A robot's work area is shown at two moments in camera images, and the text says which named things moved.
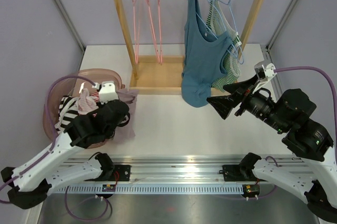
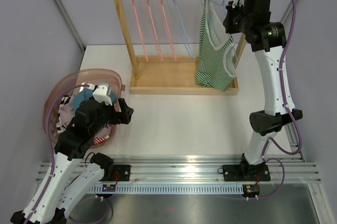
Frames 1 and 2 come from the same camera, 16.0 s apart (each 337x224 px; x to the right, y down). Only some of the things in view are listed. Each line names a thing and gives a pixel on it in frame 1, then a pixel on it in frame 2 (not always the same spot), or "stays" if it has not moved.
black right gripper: [224, 104] → [229, 28]
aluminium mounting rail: [208, 170] stays
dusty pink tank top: [128, 96] → [67, 112]
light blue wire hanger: [228, 36] → [237, 65]
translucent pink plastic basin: [73, 84] stays
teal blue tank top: [205, 59] → [79, 95]
